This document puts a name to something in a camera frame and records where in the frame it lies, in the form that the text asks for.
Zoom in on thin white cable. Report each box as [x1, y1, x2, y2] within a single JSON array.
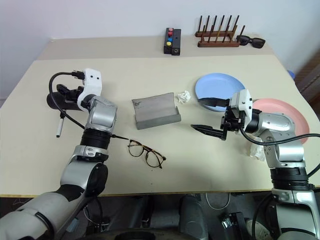
[[205, 192, 231, 210]]

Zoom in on pink plate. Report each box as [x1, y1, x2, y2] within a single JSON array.
[[252, 98, 311, 146]]

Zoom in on tortoiseshell round glasses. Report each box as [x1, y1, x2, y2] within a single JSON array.
[[127, 139, 167, 170]]

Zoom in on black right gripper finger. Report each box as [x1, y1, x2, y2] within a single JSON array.
[[197, 96, 230, 108], [190, 124, 227, 142]]

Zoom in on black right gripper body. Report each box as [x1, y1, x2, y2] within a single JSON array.
[[220, 105, 248, 135]]

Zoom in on large dark rounded shape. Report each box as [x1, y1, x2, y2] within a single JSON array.
[[178, 193, 210, 240]]

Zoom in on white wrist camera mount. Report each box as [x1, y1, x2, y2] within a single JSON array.
[[76, 67, 103, 111], [229, 88, 254, 120]]

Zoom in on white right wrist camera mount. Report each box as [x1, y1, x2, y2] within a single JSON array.
[[229, 88, 254, 120]]

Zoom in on brown wooden furniture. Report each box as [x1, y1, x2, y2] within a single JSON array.
[[296, 48, 320, 103]]

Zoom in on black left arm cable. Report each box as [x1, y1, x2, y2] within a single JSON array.
[[48, 70, 87, 131]]

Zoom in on black cup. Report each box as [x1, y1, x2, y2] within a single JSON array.
[[46, 93, 85, 111]]

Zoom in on white marker with black cap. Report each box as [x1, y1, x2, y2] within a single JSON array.
[[55, 109, 67, 139]]

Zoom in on black sunglasses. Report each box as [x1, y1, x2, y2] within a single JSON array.
[[236, 34, 266, 49]]

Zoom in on metal clamp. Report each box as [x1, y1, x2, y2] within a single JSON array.
[[219, 212, 247, 230]]

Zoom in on crumpled white paper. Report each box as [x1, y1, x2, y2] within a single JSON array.
[[243, 136, 266, 162], [174, 90, 192, 105]]

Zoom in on grey glasses case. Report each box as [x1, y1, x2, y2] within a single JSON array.
[[131, 91, 182, 131]]

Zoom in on brown wooden plate rack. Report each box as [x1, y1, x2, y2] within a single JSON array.
[[194, 14, 241, 48]]

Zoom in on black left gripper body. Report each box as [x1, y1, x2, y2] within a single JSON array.
[[64, 86, 86, 104]]

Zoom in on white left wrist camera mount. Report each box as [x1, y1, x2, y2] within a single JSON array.
[[76, 67, 103, 111]]

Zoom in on black box with coloured buttons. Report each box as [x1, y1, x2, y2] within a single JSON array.
[[163, 27, 175, 55]]

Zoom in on light blue plate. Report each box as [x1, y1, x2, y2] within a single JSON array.
[[194, 72, 247, 113]]

